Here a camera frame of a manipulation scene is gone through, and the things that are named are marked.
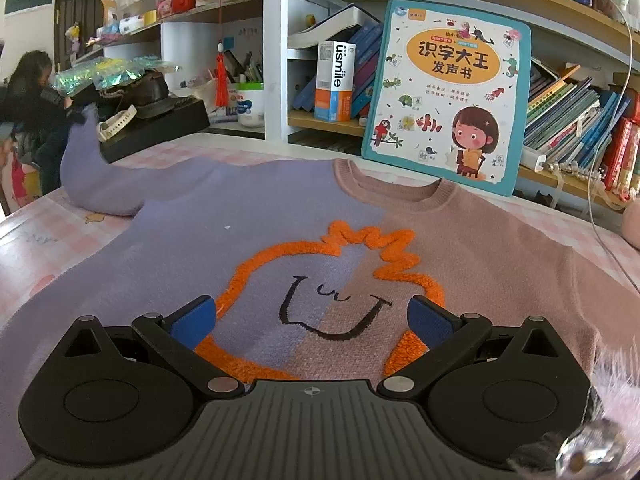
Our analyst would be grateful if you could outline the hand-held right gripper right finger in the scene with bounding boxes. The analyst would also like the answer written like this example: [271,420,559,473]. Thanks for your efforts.
[376,295,569,396]

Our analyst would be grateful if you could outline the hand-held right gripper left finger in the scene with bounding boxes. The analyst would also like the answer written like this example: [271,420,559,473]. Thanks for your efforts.
[62,295,242,396]

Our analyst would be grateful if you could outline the purple and pink sweater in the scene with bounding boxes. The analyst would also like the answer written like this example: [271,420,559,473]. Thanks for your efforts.
[0,102,640,480]

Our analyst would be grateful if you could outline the black box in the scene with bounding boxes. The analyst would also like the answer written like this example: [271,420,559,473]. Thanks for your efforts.
[100,97,211,164]

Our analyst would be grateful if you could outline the pale pink fluffy fur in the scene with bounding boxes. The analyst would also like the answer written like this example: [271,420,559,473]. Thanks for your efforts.
[500,347,640,480]

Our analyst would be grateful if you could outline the white wristwatch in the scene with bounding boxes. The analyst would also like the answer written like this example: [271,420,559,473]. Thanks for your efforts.
[96,104,138,142]

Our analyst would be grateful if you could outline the white plastic tub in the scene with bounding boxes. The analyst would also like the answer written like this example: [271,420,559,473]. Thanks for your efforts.
[236,82,266,129]

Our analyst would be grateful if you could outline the brown leather shoe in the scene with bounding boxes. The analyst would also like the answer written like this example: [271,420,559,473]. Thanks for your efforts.
[97,70,171,119]

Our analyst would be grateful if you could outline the children's picture book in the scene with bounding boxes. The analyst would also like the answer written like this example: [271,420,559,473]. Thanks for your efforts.
[361,0,532,198]

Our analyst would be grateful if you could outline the row of thin colourful books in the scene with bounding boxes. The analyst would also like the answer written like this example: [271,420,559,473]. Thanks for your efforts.
[520,59,632,172]

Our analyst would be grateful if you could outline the row of red books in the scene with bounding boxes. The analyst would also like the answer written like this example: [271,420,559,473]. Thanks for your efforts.
[602,89,640,197]

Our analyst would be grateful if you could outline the bundle of pens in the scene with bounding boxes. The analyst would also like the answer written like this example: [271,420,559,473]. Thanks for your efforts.
[222,49,264,85]

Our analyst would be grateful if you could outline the iridescent plastic bag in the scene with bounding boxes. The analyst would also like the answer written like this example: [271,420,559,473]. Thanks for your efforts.
[54,54,179,97]

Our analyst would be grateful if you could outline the white and orange carton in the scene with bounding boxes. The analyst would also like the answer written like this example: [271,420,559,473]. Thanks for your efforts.
[314,40,357,123]

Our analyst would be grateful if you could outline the row of blue books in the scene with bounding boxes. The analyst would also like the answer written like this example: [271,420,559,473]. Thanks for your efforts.
[292,22,387,120]

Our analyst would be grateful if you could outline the white wooden bookshelf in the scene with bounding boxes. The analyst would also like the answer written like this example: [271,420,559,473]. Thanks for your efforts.
[75,0,640,211]

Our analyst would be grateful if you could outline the thick open book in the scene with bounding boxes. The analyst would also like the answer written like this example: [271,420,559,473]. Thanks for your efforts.
[287,3,384,52]

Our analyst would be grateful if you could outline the white cable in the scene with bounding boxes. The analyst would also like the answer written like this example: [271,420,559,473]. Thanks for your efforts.
[586,0,640,297]

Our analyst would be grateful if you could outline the pearl bead string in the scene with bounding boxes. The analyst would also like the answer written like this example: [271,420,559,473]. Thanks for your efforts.
[537,157,627,202]

